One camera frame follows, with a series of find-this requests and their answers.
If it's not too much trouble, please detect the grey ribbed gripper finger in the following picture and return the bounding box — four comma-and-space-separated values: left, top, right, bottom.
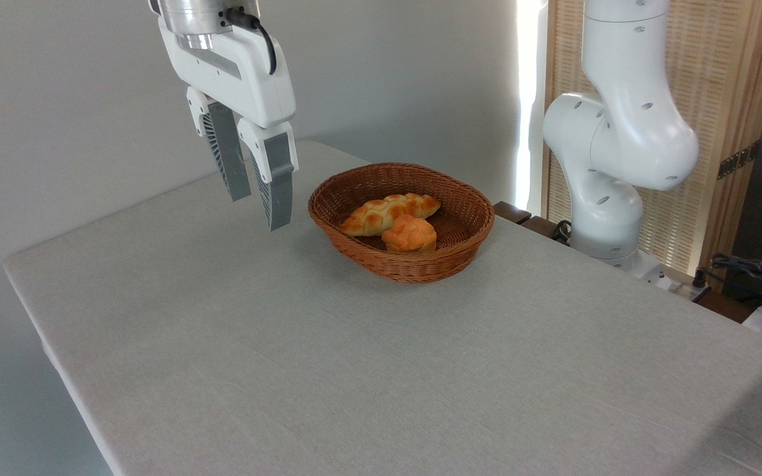
186, 85, 253, 203
237, 118, 300, 233

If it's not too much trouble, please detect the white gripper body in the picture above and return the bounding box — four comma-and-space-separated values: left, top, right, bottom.
157, 16, 298, 130

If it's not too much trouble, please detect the round orange bread bun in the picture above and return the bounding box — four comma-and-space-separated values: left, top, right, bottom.
381, 214, 438, 255

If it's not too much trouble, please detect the long braided bread loaf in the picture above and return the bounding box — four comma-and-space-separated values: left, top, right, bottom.
340, 193, 442, 238

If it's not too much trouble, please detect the brown wicker basket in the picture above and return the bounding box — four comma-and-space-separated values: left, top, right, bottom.
308, 163, 495, 284

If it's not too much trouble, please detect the grey tablecloth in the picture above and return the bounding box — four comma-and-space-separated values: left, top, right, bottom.
3, 139, 762, 476

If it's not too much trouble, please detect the dark brown wooden bench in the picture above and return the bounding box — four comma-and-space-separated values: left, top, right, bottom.
493, 201, 572, 246

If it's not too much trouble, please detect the wooden slatted folding screen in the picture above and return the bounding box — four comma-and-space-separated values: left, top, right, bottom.
543, 0, 762, 278

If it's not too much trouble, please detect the dark metal screen hinge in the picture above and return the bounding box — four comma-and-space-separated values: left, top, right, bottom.
716, 139, 761, 181

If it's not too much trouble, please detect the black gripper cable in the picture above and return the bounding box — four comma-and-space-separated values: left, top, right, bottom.
225, 7, 278, 76

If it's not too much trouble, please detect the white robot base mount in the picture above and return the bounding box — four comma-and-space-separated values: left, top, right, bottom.
609, 250, 677, 291

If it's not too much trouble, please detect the black cable bundle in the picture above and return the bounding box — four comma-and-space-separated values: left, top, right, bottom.
692, 253, 762, 313

